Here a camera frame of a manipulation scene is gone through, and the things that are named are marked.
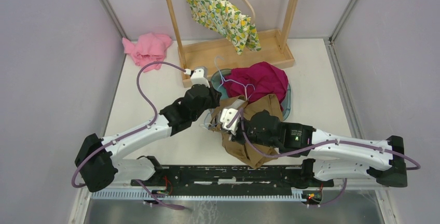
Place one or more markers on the pink crumpled cloth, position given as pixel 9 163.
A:
pixel 149 48

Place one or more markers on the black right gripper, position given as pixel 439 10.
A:
pixel 235 138

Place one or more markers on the white slotted cable duct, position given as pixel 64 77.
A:
pixel 141 194

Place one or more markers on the wooden clothes rack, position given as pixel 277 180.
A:
pixel 275 49

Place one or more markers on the magenta cloth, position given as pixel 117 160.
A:
pixel 266 78

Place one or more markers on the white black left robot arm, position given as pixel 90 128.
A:
pixel 102 161

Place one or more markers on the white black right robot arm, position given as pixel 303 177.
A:
pixel 327 156

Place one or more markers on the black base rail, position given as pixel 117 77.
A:
pixel 233 180

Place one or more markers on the yellow patterned cloth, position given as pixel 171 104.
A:
pixel 228 20

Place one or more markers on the brown skirt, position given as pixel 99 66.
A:
pixel 245 153

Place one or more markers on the teal plastic basket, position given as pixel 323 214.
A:
pixel 285 105

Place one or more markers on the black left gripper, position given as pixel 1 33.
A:
pixel 215 96

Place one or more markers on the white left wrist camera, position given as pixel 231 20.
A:
pixel 198 76

